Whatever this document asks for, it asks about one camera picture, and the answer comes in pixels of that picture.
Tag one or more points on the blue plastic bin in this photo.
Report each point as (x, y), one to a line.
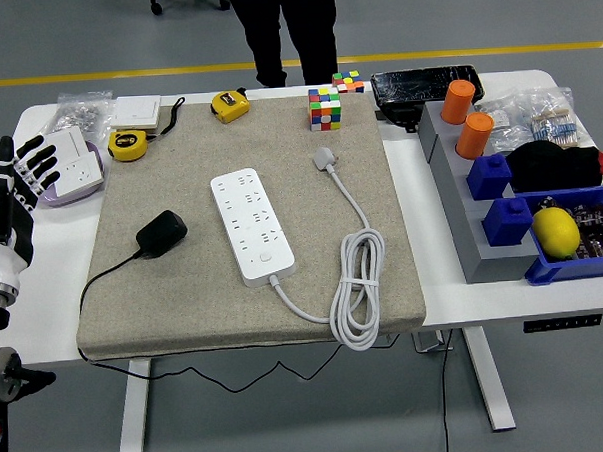
(573, 269)

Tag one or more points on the grey stepped block holder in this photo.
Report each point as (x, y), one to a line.
(461, 219)

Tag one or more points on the white table leg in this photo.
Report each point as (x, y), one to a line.
(488, 378)
(133, 413)

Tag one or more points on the small colourful puzzle cube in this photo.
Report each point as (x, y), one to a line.
(348, 82)

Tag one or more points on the dark capacitors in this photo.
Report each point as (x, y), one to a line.
(592, 218)

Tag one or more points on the person's body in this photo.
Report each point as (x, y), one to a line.
(268, 32)

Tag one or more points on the purple bowl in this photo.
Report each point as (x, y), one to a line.
(75, 198)

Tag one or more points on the orange cylinder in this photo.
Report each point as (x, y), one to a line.
(474, 136)
(457, 103)

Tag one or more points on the grey-brown mat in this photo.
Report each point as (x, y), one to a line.
(184, 301)

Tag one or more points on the white wall switch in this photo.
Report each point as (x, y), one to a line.
(135, 112)

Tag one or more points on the white socket panel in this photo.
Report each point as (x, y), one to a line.
(79, 174)

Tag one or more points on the white and black robot left hand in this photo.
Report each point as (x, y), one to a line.
(11, 223)

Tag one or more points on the blue block with knob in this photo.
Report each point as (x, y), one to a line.
(488, 178)
(507, 223)

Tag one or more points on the white blank switch panel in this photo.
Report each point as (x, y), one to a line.
(70, 143)

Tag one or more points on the plastic bag of resistors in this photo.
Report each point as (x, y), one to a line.
(552, 120)

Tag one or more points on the metal bracket under table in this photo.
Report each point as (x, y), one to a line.
(429, 341)

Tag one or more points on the clear plastic bag of parts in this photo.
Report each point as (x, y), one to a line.
(499, 122)

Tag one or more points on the plastic bag of screws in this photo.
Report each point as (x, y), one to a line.
(76, 115)

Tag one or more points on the black cloth bundle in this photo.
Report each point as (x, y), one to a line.
(554, 166)

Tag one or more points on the black table control panel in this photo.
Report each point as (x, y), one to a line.
(562, 323)

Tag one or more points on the large colourful puzzle cube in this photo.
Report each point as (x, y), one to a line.
(324, 110)

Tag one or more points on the yellow lemon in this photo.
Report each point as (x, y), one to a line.
(556, 234)

